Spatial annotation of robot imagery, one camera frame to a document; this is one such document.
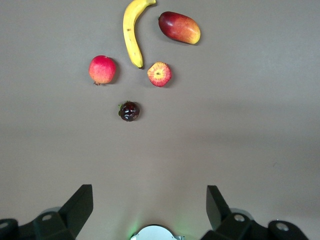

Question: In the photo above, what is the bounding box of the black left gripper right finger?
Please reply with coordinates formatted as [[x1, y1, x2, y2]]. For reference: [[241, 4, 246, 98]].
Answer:
[[199, 185, 311, 240]]

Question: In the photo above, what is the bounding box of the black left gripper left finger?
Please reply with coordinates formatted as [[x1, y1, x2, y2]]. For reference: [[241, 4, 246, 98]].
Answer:
[[0, 184, 94, 240]]

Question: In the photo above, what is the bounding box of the red yellow apple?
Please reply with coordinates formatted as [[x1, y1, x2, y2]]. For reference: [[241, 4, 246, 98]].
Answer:
[[146, 61, 172, 88]]

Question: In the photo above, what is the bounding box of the yellow banana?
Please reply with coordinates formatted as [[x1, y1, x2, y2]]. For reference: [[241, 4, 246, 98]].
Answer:
[[122, 0, 157, 70]]

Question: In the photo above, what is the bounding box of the table cover mat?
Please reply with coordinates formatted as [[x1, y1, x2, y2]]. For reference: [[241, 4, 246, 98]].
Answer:
[[0, 0, 320, 240]]

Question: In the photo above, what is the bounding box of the dark purple mangosteen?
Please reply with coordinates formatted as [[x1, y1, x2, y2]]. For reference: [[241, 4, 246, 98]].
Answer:
[[117, 100, 141, 123]]

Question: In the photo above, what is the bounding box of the red yellow mango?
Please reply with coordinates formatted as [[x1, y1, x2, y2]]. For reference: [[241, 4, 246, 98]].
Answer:
[[158, 10, 202, 45]]

